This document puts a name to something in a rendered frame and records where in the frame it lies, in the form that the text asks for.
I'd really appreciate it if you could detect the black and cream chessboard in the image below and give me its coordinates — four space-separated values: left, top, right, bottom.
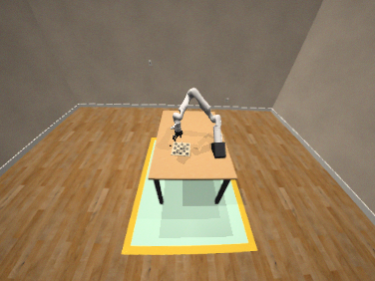
171 142 190 156

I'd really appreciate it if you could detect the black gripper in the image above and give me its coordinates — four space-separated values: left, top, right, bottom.
173 131 183 141

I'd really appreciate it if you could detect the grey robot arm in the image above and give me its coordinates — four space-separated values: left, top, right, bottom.
171 88 222 142

